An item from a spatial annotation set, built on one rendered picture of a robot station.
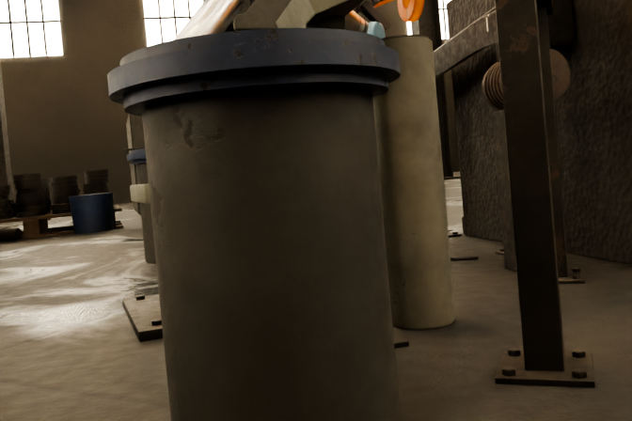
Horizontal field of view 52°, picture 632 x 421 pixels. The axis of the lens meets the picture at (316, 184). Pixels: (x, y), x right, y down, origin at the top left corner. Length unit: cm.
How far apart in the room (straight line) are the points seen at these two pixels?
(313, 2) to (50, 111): 1103
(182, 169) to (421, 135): 61
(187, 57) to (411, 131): 63
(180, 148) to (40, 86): 1141
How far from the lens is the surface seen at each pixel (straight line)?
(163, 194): 67
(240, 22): 447
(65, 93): 1197
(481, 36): 209
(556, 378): 92
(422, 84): 117
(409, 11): 216
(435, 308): 119
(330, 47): 61
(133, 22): 1210
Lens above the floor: 30
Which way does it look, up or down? 1 degrees down
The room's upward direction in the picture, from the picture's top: 5 degrees counter-clockwise
